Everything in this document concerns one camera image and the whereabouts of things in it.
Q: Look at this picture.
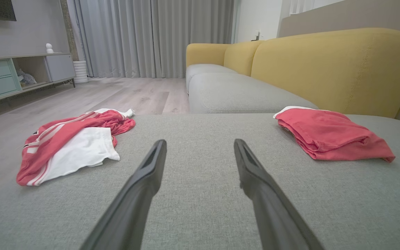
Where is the folded plain red garment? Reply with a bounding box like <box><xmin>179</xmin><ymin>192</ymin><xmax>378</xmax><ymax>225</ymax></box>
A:
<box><xmin>273</xmin><ymin>106</ymin><xmax>396</xmax><ymax>163</ymax></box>

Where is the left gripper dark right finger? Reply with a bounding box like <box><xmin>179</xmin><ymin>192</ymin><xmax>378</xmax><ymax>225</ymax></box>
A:
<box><xmin>234</xmin><ymin>139</ymin><xmax>325</xmax><ymax>250</ymax></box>

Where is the large grey sofa seat cushion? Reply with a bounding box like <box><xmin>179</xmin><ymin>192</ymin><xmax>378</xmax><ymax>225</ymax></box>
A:
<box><xmin>0</xmin><ymin>114</ymin><xmax>400</xmax><ymax>250</ymax></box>

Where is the narrow yellow sofa backrest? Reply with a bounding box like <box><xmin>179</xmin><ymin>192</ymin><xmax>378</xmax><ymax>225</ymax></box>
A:
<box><xmin>223</xmin><ymin>41</ymin><xmax>265</xmax><ymax>77</ymax></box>

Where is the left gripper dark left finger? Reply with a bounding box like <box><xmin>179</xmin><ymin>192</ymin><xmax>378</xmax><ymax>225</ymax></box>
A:
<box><xmin>80</xmin><ymin>140</ymin><xmax>167</xmax><ymax>250</ymax></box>

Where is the grey cabinet door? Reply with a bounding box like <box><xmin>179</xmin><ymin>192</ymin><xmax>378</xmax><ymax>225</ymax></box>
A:
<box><xmin>45</xmin><ymin>55</ymin><xmax>76</xmax><ymax>82</ymax></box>

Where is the grey pleated curtain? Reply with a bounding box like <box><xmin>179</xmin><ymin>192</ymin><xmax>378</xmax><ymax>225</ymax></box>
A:
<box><xmin>67</xmin><ymin>0</ymin><xmax>159</xmax><ymax>78</ymax></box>
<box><xmin>157</xmin><ymin>0</ymin><xmax>235</xmax><ymax>78</ymax></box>

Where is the wide yellow sofa backrest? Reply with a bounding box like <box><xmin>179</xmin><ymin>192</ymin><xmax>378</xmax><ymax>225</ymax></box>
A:
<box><xmin>251</xmin><ymin>28</ymin><xmax>400</xmax><ymax>118</ymax></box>

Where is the red white basketball jersey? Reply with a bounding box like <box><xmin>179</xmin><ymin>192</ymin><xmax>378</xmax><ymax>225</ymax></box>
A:
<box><xmin>16</xmin><ymin>108</ymin><xmax>136</xmax><ymax>186</ymax></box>

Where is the white ribbed cylinder appliance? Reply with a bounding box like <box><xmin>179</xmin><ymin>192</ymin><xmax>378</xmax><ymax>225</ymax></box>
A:
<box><xmin>73</xmin><ymin>61</ymin><xmax>89</xmax><ymax>84</ymax></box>

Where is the low wooden tv cabinet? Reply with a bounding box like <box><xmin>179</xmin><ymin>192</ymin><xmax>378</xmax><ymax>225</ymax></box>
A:
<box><xmin>0</xmin><ymin>52</ymin><xmax>76</xmax><ymax>106</ymax></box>

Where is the clutter in cabinet shelf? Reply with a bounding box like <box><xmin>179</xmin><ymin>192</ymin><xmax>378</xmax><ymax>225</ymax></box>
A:
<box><xmin>16</xmin><ymin>69</ymin><xmax>37</xmax><ymax>86</ymax></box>

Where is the yellow sofa armrest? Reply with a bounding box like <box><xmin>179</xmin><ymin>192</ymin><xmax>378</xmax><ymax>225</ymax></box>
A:
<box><xmin>186</xmin><ymin>43</ymin><xmax>232</xmax><ymax>68</ymax></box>

